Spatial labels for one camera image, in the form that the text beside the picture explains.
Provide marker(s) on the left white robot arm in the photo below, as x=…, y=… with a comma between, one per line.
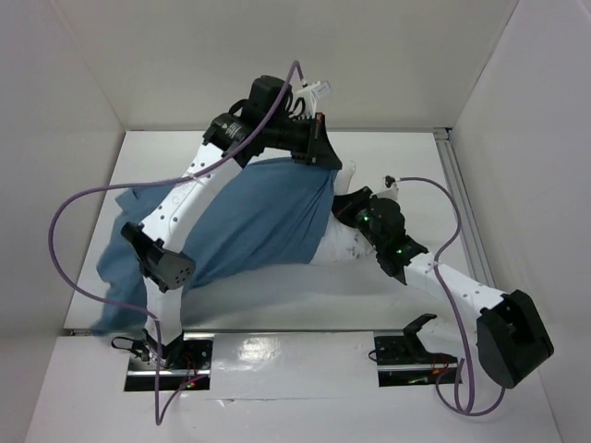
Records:
x=159, y=239

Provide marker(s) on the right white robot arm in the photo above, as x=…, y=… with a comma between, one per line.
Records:
x=511, y=338

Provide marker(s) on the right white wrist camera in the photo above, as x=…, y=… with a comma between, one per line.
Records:
x=389, y=188

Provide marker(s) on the aluminium rail frame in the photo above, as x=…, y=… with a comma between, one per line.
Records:
x=472, y=243

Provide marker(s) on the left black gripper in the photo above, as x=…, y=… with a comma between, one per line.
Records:
x=319, y=150

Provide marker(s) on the white pillow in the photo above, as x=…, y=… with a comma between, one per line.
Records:
x=341, y=243

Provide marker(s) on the blue pillowcase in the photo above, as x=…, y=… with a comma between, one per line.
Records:
x=274, y=212

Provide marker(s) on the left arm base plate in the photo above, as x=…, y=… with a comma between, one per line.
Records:
x=191, y=366

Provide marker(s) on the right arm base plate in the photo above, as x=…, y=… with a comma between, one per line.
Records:
x=403, y=360

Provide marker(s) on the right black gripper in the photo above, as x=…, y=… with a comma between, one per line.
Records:
x=350, y=206

